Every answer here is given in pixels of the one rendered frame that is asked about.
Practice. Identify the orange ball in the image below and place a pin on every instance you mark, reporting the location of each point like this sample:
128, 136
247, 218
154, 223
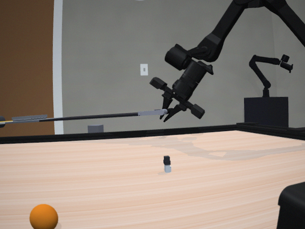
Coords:
43, 216

